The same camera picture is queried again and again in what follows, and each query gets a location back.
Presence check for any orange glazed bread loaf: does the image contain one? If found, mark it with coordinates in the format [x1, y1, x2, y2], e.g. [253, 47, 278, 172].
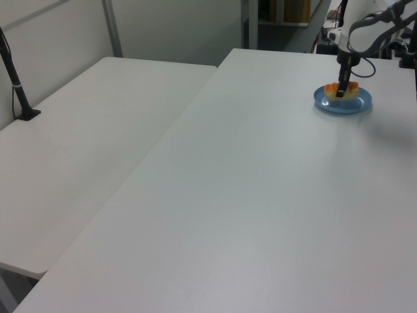
[324, 82, 361, 101]

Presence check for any black looped gripper cable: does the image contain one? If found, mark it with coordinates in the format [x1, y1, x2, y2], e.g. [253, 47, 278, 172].
[347, 40, 377, 80]

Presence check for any wooden shelf unit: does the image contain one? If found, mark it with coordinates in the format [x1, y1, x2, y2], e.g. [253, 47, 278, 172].
[258, 0, 323, 25]

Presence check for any black camera stand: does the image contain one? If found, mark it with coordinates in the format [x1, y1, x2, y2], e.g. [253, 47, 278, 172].
[397, 18, 417, 69]

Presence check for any grey metal partition post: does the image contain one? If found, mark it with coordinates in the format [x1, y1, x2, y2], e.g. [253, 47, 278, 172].
[101, 0, 124, 58]

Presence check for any black camera stand pole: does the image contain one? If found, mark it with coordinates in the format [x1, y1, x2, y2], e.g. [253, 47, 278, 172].
[0, 25, 42, 123]

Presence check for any blue round plate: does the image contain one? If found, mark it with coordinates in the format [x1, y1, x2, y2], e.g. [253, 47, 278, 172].
[313, 83, 373, 116]

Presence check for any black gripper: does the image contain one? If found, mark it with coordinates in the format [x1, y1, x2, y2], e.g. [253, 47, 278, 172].
[336, 48, 361, 98]

